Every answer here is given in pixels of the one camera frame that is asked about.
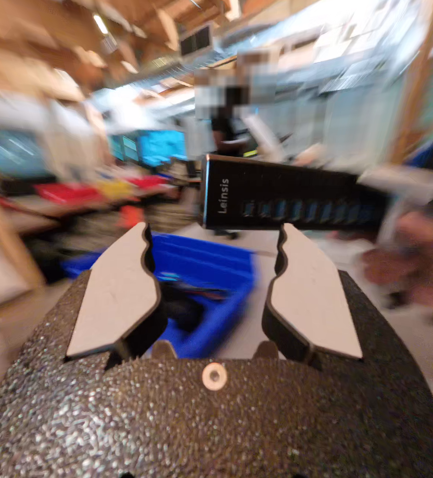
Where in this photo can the computer monitor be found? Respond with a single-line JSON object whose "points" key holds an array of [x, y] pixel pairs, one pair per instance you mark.
{"points": [[7, 155], [123, 147], [162, 147]]}

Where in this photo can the person's right hand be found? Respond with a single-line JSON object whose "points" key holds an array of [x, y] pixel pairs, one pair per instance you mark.
{"points": [[418, 261]]}

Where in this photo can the red plastic bin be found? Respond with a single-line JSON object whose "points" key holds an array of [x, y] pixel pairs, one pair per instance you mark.
{"points": [[67, 193]]}

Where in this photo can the orange plastic object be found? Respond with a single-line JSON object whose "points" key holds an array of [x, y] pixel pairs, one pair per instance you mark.
{"points": [[131, 216]]}

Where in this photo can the ceiling light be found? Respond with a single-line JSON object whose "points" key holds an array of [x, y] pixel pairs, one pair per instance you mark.
{"points": [[100, 24]]}

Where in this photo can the white desk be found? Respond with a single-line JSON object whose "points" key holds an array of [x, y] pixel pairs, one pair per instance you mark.
{"points": [[254, 321]]}

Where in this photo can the black multi-port usb hub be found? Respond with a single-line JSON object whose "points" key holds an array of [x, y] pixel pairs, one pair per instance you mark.
{"points": [[231, 194]]}

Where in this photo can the blue plastic bin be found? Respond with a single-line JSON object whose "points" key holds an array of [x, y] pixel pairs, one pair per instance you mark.
{"points": [[209, 257]]}

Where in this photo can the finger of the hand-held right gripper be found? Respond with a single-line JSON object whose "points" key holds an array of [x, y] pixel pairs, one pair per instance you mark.
{"points": [[389, 224], [407, 185]]}

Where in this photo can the wooden post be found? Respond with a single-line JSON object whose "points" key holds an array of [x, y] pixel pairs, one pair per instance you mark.
{"points": [[418, 82]]}

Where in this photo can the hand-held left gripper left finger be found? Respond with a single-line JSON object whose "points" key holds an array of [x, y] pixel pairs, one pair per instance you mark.
{"points": [[115, 295]]}

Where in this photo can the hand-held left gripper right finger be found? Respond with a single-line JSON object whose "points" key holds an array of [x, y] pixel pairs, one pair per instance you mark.
{"points": [[313, 298]]}

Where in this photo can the ceiling air vent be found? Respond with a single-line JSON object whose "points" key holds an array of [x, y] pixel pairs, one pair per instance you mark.
{"points": [[196, 40]]}

